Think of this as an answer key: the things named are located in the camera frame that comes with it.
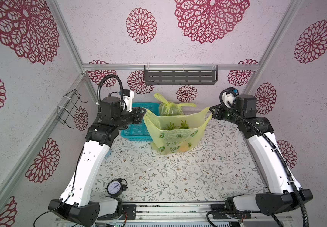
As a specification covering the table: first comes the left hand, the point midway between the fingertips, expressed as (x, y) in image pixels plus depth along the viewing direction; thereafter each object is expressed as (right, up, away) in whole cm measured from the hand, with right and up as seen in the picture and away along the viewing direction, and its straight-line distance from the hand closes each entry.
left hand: (145, 111), depth 66 cm
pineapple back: (+21, -7, +22) cm, 32 cm away
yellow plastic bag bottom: (+12, -16, +16) cm, 25 cm away
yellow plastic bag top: (+12, +5, +29) cm, 31 cm away
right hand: (+32, +3, +3) cm, 32 cm away
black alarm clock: (-19, -42, +14) cm, 48 cm away
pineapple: (+13, -7, +21) cm, 26 cm away
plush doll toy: (-29, -25, +29) cm, 48 cm away
